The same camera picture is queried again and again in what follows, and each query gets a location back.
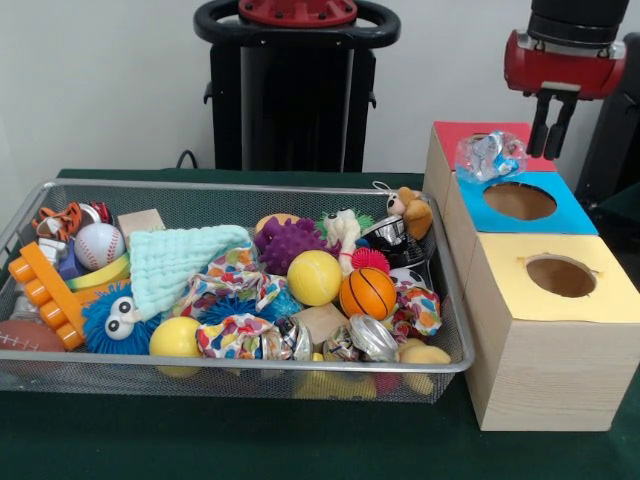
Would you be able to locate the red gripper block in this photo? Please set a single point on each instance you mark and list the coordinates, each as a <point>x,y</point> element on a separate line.
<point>565,70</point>

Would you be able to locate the colourful polka dot cloth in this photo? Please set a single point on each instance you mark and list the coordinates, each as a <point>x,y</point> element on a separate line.
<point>230,280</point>

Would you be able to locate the mint green knitted cloth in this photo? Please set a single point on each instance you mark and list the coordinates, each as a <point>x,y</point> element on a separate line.
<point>175,265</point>

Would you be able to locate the wooden box with three holes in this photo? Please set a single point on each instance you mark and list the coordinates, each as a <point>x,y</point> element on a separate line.
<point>550,370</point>

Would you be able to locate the clear mesh bin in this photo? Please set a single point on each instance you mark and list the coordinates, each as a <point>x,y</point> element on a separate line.
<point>250,384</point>

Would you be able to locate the black office chair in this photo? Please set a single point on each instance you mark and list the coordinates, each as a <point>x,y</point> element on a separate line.
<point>615,150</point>

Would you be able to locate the small orange basketball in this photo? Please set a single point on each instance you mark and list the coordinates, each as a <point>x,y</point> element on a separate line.
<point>367,293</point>

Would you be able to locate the yellow tennis ball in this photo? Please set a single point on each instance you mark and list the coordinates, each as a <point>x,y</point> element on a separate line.
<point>314,278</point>

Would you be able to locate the purple spiky ball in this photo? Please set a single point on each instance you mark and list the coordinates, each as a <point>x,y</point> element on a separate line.
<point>290,242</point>

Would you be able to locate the plain yellow ball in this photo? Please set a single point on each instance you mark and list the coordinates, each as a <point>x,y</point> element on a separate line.
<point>175,337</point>

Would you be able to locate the dark green table cloth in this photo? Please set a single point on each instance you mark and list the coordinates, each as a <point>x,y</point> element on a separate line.
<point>250,440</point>

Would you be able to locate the white baseball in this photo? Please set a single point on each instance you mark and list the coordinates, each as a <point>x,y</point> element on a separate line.
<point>99,245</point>

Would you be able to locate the blue fuzzy toy with eyes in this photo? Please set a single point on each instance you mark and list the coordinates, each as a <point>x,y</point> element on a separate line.
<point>122,320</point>

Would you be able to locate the orange plastic building block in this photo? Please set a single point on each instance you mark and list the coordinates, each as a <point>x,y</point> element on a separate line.
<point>42,292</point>

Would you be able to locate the small brown football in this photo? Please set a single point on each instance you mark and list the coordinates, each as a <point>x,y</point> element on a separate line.
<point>25,337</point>

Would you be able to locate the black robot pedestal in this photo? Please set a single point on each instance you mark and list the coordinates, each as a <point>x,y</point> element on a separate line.
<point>290,110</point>

